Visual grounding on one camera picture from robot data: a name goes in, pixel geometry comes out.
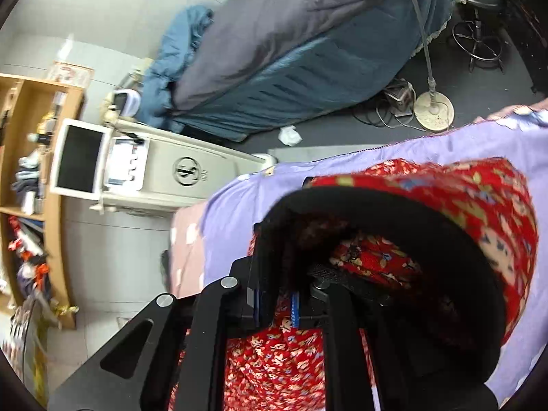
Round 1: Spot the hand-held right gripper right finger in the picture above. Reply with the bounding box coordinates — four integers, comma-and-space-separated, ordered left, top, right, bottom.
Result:
290, 274, 499, 411

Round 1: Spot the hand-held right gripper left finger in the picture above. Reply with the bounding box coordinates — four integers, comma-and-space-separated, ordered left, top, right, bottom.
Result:
48, 257, 260, 411

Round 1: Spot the red floral padded coat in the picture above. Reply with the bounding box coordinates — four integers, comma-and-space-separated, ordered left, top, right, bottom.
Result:
167, 158, 539, 411

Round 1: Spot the purple floral blanket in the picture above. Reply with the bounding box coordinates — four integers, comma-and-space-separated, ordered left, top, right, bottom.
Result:
201, 109, 548, 403

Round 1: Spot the white beauty machine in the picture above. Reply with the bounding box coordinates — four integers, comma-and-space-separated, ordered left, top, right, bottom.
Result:
90, 88, 279, 215

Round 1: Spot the crumpled white tissue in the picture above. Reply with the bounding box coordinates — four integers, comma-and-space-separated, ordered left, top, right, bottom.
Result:
278, 125, 302, 146

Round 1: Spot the wooden shelf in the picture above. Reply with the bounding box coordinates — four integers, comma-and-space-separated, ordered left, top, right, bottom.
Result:
0, 73, 86, 330

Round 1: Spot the bed with grey-blue covers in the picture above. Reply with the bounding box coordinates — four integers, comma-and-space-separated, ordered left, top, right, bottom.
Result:
171, 0, 467, 142

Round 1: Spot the pile of colourful packets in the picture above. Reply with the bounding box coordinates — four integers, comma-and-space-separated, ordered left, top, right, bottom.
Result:
9, 218, 56, 304

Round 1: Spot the white framed machine monitor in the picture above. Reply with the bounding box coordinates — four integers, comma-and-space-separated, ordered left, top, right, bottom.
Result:
49, 119, 110, 201

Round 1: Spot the grey power adapter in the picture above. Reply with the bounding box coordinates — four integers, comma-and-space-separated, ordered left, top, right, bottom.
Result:
383, 79, 414, 116

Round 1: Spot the floor lamp with round base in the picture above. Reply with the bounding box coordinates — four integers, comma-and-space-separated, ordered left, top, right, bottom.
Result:
400, 0, 455, 133

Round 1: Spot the blue duvet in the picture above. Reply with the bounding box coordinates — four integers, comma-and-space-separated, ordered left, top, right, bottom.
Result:
137, 5, 215, 129

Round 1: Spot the gold figurine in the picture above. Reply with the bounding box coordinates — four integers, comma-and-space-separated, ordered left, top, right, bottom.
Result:
28, 111, 58, 146

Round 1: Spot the grey quilt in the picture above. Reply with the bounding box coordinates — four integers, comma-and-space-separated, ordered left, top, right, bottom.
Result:
173, 0, 435, 110

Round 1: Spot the framed picture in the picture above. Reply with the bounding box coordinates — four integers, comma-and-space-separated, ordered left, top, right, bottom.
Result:
47, 62, 94, 84

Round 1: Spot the power strip with cables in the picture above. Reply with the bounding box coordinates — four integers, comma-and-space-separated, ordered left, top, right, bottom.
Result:
353, 94, 424, 131

